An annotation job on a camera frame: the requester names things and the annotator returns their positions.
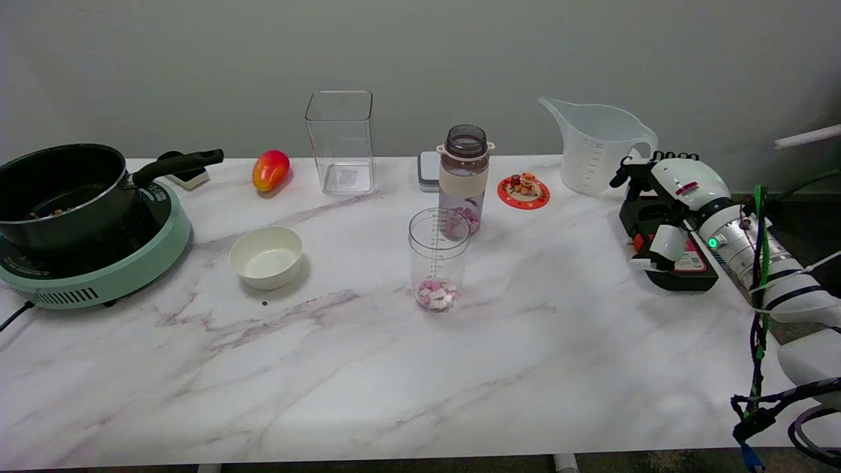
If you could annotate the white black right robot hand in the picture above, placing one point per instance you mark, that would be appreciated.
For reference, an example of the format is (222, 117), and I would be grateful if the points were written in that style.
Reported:
(683, 180)

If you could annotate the clear tall measuring cup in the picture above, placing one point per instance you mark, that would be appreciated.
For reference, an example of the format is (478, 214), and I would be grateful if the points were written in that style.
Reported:
(439, 256)

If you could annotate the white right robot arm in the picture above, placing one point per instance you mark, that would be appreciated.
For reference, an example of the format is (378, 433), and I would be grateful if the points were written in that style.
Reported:
(742, 246)

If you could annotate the large translucent measuring jug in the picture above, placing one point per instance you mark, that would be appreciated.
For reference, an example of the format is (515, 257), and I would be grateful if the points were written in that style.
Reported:
(591, 157)

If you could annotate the black device pink label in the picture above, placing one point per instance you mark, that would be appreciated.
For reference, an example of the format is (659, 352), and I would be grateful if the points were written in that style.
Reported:
(686, 279)

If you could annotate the metal chair leg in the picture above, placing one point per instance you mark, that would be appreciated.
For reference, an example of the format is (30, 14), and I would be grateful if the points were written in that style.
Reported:
(815, 177)

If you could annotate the white bar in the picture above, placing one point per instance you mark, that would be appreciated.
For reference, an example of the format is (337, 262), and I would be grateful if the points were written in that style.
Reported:
(808, 136)

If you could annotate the red coaster with figurine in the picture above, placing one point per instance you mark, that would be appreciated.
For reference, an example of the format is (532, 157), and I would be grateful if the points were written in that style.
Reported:
(523, 194)

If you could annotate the clear water bottle beige band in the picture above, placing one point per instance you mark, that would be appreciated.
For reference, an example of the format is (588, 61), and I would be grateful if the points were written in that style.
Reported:
(464, 180)

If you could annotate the small grey-white box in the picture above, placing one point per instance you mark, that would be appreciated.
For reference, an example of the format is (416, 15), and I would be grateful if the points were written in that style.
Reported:
(428, 172)

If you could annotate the pink white cubes pile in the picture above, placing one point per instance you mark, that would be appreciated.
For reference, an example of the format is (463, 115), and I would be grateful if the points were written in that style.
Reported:
(437, 294)

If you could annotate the white table leg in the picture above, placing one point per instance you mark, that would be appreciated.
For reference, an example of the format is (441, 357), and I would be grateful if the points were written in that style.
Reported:
(209, 469)
(565, 464)

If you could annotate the clear square plastic container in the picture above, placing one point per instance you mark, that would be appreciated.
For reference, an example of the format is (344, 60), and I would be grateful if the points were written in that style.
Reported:
(341, 157)

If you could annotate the red yellow mango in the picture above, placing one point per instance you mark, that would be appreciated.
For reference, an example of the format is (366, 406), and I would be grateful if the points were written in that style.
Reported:
(269, 171)

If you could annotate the white bowl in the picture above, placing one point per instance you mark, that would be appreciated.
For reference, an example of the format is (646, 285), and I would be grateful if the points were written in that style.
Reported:
(266, 259)

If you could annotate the small white black gadget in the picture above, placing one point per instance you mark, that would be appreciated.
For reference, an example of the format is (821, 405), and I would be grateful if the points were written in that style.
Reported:
(190, 179)

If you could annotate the green induction cooker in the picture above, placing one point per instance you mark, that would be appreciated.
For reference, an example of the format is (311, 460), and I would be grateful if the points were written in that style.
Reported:
(118, 276)

